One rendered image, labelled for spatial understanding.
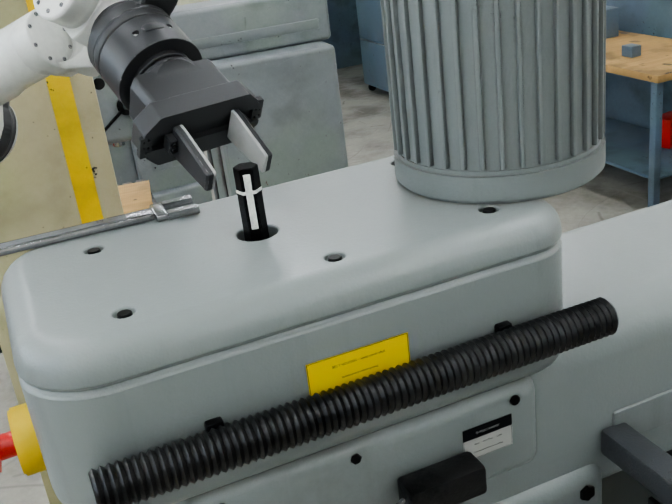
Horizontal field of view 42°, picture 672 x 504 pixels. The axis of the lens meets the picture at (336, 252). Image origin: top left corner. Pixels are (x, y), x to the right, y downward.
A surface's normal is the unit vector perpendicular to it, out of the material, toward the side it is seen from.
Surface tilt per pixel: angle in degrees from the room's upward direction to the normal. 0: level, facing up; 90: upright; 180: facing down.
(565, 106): 90
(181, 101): 30
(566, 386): 90
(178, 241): 0
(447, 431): 90
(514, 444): 90
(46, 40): 70
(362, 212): 0
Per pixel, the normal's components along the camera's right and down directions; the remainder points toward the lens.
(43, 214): 0.40, 0.33
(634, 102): -0.91, 0.25
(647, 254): -0.11, -0.91
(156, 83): 0.20, -0.66
